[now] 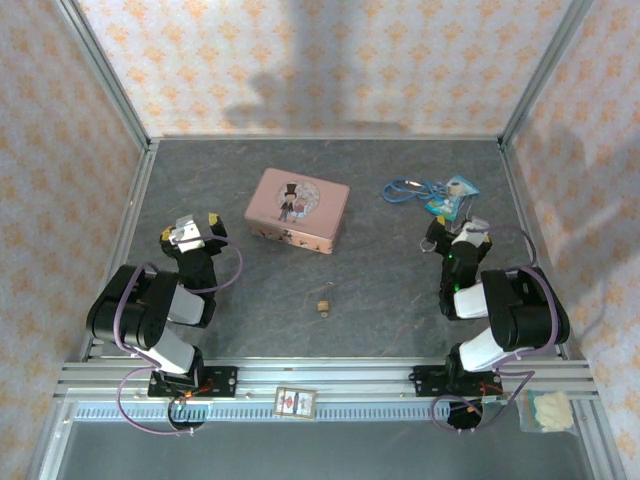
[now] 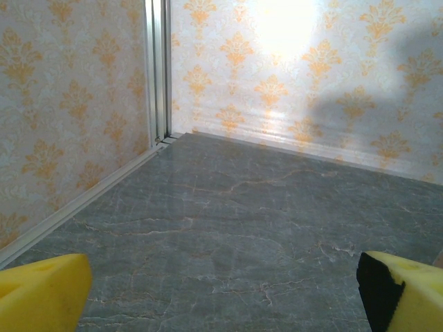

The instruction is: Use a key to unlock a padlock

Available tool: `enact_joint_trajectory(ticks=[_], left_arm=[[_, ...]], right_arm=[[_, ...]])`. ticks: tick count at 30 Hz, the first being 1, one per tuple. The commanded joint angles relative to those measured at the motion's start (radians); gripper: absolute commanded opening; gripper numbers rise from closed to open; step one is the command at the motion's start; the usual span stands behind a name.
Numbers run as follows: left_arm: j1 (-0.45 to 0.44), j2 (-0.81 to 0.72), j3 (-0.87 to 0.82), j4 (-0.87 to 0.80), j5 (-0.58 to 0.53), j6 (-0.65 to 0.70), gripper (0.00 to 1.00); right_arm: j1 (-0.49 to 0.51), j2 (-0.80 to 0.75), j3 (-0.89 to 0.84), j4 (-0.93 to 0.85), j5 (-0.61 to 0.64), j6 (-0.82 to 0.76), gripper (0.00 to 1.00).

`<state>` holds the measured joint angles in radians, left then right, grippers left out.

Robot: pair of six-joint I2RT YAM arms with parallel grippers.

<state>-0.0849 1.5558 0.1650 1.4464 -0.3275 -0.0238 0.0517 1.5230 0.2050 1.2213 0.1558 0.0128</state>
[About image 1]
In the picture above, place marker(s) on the pink cartoon tin box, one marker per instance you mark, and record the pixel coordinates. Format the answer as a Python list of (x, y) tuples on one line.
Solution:
[(300, 205)]

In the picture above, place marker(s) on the small brass padlock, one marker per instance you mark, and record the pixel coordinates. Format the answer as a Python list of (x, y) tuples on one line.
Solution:
[(324, 305)]

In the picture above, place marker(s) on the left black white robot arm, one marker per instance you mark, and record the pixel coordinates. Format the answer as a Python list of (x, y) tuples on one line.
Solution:
[(150, 312)]

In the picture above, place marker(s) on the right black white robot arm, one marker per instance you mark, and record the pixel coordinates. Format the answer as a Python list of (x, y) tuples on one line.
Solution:
[(520, 310)]

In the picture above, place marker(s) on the silver metal carabiner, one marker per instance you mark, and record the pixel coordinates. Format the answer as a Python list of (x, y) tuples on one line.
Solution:
[(425, 246)]

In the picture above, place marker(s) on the blue cartoon sticker card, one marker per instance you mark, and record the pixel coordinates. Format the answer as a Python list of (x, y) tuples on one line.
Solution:
[(441, 206)]

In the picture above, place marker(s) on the blue printed badge card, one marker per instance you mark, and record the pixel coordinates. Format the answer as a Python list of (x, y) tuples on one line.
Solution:
[(462, 186)]

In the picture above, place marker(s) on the red white printed card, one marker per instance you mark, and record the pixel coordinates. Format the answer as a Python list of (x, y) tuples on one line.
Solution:
[(295, 401)]

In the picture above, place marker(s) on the clear bag with white contents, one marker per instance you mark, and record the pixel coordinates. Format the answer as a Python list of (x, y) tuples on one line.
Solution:
[(550, 411)]

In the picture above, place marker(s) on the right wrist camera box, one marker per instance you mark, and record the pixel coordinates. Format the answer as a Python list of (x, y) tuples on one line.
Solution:
[(470, 230)]

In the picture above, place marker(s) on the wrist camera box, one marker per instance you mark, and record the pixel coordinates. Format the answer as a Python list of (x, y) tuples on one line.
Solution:
[(187, 232), (470, 230)]

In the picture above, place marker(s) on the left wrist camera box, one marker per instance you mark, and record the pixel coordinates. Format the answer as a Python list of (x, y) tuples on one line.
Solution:
[(187, 232)]

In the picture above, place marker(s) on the aluminium frame side rail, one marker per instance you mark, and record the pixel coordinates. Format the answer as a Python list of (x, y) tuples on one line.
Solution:
[(520, 200), (132, 210)]

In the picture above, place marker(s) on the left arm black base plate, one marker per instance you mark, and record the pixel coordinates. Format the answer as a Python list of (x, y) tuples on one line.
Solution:
[(220, 382)]

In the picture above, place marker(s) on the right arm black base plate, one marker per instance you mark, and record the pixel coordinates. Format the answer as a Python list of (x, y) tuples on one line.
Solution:
[(430, 381)]

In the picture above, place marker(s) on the aluminium frame rear rail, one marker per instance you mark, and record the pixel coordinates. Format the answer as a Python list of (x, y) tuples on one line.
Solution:
[(325, 136)]

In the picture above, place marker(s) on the aluminium front frame rail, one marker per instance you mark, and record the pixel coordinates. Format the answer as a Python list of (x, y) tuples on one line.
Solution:
[(330, 372)]

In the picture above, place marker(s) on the aluminium frame corner post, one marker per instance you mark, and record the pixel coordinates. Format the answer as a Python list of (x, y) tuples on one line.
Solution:
[(542, 70), (107, 75)]

